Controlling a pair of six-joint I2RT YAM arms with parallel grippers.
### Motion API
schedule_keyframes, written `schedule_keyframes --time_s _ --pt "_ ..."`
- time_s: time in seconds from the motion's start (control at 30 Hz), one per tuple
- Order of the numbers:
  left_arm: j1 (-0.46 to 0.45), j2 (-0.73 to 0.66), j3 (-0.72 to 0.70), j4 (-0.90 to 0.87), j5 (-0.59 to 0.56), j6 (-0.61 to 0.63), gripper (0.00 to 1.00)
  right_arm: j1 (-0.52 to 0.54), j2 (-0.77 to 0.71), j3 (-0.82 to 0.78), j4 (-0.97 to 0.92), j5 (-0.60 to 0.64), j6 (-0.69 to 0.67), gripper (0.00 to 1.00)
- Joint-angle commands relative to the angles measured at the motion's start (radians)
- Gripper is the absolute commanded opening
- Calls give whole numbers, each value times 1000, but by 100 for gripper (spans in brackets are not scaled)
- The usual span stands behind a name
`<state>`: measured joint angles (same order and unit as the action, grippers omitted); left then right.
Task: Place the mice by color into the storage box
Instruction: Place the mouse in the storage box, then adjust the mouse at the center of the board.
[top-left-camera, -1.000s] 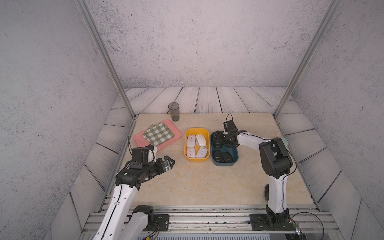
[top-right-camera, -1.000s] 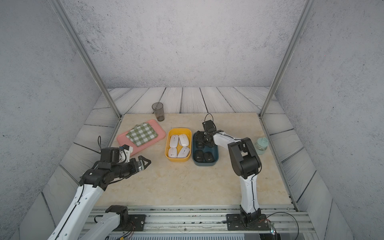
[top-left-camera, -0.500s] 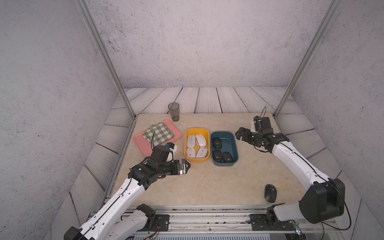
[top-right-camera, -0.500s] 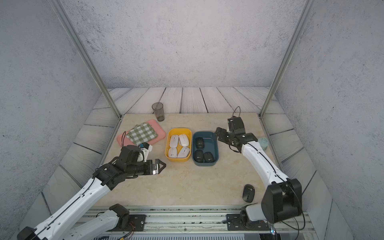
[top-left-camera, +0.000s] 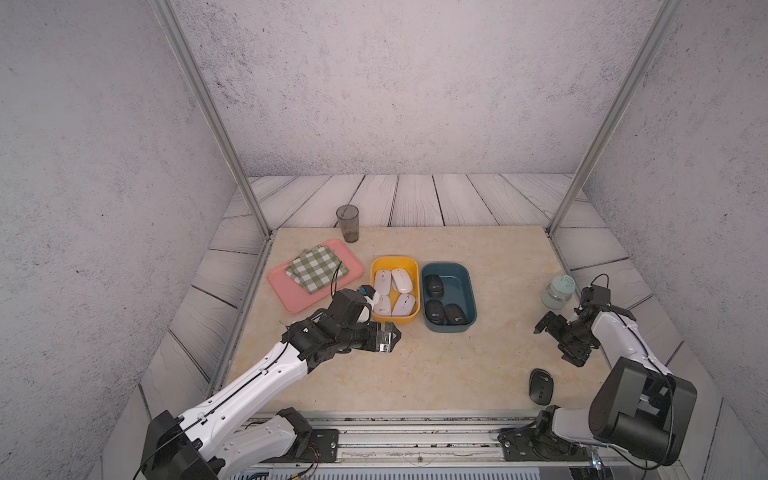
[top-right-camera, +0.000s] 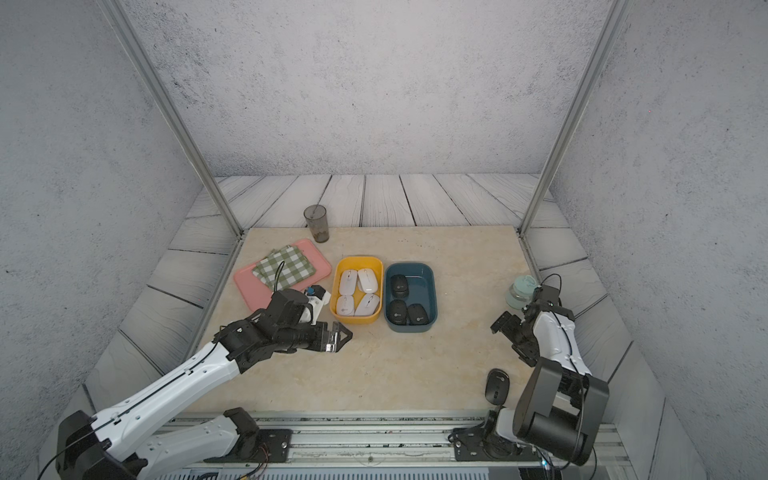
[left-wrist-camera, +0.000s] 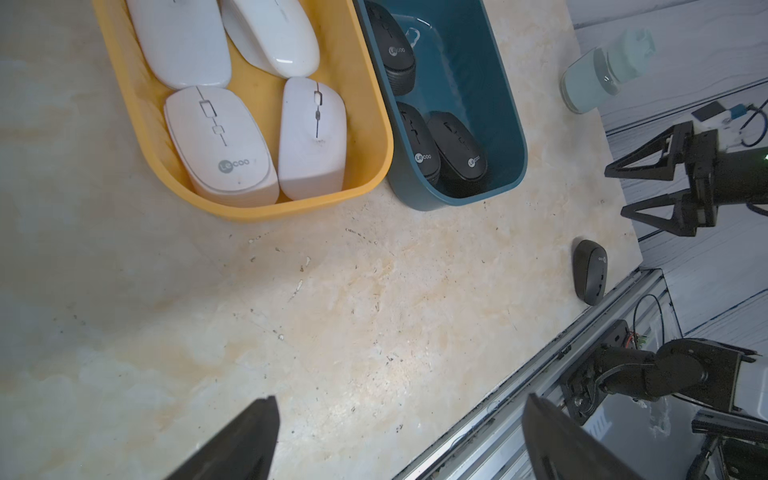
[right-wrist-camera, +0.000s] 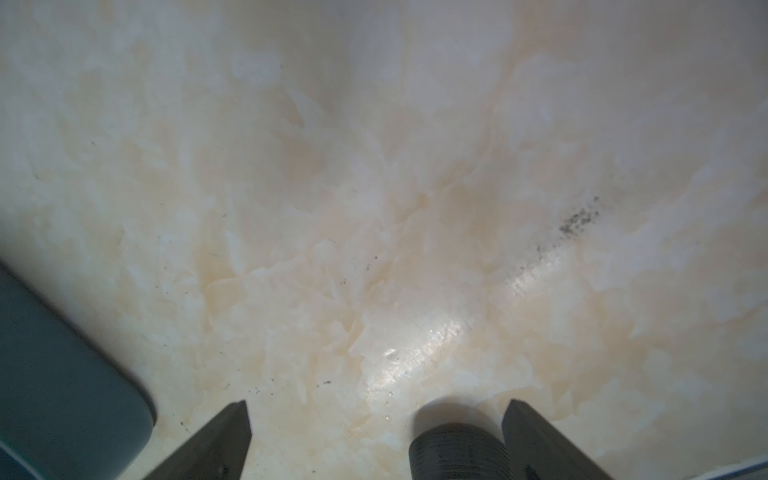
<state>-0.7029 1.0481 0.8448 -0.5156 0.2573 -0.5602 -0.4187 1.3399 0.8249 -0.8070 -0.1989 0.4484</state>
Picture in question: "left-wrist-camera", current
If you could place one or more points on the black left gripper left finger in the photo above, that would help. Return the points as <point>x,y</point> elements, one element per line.
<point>243,449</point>

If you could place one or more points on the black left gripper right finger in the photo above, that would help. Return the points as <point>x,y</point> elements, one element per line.
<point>558,448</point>

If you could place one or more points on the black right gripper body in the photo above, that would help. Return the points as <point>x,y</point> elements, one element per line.
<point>719,178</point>

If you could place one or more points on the black mouse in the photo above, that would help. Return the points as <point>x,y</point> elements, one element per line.
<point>463,161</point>
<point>590,268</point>
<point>423,146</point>
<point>395,50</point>

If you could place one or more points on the white mouse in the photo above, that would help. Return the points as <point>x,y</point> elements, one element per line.
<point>313,140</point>
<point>221,147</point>
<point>274,36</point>
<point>183,42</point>

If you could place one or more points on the teal plastic storage box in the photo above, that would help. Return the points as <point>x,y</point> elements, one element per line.
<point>458,70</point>

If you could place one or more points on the yellow plastic storage box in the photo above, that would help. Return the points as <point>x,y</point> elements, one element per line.
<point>345,65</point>

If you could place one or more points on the glass jar with mint lid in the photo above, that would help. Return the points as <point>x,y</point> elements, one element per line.
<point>599,74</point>

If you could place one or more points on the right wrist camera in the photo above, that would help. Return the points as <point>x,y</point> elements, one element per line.
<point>730,125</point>

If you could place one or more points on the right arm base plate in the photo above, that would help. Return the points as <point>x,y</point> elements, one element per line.
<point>581,393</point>

